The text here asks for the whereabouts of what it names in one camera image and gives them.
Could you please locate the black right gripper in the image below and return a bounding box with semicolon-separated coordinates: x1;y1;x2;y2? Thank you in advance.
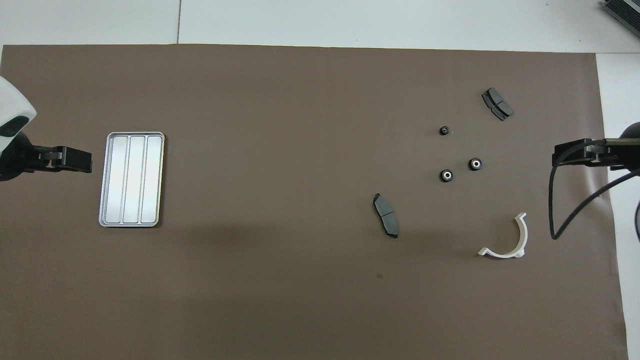
552;121;640;173

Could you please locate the grey brake pad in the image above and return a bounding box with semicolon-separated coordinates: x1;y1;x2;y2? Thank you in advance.
372;192;400;239
481;87;515;122

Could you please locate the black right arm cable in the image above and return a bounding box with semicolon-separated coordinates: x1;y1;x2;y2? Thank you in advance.
548;141;640;241

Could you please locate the silver metal ribbed tray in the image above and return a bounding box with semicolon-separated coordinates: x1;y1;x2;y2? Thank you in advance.
98;131;166;228

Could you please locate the brown paper table mat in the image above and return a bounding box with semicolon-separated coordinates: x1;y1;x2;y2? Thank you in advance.
0;44;630;360

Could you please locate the grey ridged device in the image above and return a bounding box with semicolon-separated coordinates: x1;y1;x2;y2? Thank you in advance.
602;0;640;32

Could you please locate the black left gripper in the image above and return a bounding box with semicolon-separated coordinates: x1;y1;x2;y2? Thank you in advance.
0;131;94;182

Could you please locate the white curved plastic bracket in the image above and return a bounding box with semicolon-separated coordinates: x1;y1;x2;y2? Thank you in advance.
477;212;529;259

